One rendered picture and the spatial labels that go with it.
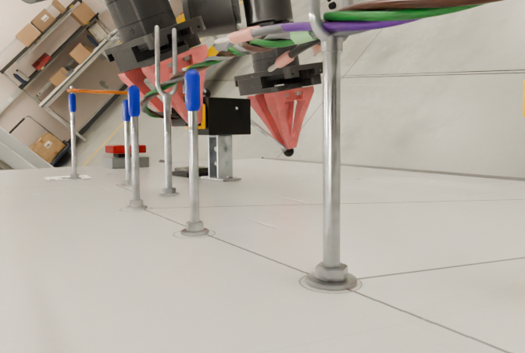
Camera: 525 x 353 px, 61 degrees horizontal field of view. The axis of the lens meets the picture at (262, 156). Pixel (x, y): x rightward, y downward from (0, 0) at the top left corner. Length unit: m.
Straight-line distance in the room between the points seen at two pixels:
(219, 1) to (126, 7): 0.14
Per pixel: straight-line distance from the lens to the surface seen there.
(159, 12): 0.45
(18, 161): 1.19
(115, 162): 0.70
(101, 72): 8.74
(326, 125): 0.16
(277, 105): 0.53
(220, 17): 0.55
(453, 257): 0.21
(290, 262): 0.19
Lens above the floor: 1.26
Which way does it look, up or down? 26 degrees down
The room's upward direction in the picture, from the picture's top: 44 degrees counter-clockwise
